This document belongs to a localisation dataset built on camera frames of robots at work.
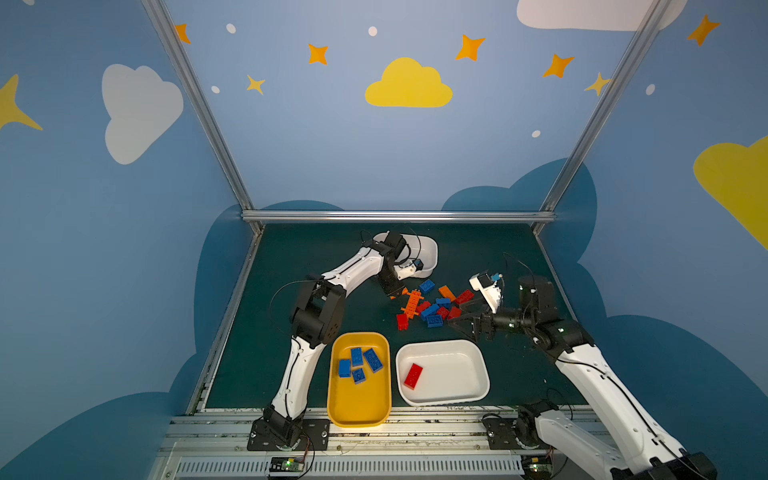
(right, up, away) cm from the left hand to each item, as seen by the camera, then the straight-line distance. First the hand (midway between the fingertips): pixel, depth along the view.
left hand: (393, 285), depth 99 cm
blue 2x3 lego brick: (-11, -20, -13) cm, 26 cm away
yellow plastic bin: (-8, -30, -21) cm, 38 cm away
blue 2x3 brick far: (+12, -1, +3) cm, 12 cm away
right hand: (+16, -4, -26) cm, 31 cm away
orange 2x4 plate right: (+18, -3, +2) cm, 19 cm away
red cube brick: (+3, -12, -5) cm, 13 cm away
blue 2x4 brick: (-6, -21, -13) cm, 25 cm away
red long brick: (+9, -7, -3) cm, 12 cm away
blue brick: (-14, -22, -17) cm, 31 cm away
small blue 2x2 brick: (-10, -24, -17) cm, 31 cm away
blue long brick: (+12, -8, -4) cm, 15 cm away
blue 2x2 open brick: (+13, -11, -6) cm, 18 cm away
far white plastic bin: (+12, +13, +13) cm, 21 cm away
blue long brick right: (+17, -6, -1) cm, 18 cm away
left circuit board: (-26, -41, -28) cm, 56 cm away
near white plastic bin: (+17, -24, -15) cm, 33 cm away
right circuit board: (+34, -42, -28) cm, 61 cm away
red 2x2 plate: (+16, -9, -4) cm, 19 cm away
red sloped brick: (+20, -8, -6) cm, 22 cm away
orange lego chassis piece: (+7, -6, +1) cm, 9 cm away
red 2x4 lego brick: (+5, -24, -17) cm, 30 cm away
